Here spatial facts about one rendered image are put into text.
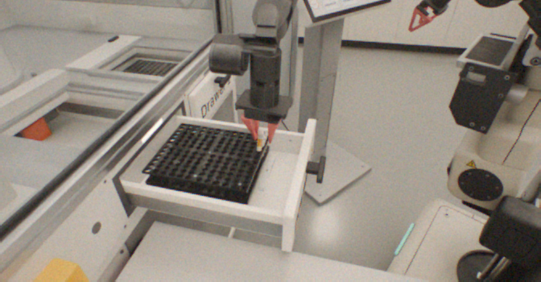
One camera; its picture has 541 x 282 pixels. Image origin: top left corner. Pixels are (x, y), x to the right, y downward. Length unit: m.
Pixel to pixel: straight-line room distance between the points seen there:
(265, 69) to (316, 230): 1.22
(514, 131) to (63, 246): 0.96
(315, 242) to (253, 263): 0.98
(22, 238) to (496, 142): 0.96
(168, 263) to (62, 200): 0.25
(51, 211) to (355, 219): 1.45
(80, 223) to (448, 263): 1.20
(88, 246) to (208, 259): 0.22
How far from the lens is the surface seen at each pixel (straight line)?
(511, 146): 0.94
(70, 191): 0.57
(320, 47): 1.54
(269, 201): 0.66
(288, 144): 0.76
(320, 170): 0.63
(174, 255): 0.70
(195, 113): 0.87
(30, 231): 0.55
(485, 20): 3.93
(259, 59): 0.55
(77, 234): 0.62
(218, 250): 0.69
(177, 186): 0.67
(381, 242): 1.70
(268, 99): 0.59
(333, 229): 1.69
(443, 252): 1.41
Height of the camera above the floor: 1.34
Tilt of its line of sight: 37 degrees down
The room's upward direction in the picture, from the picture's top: straight up
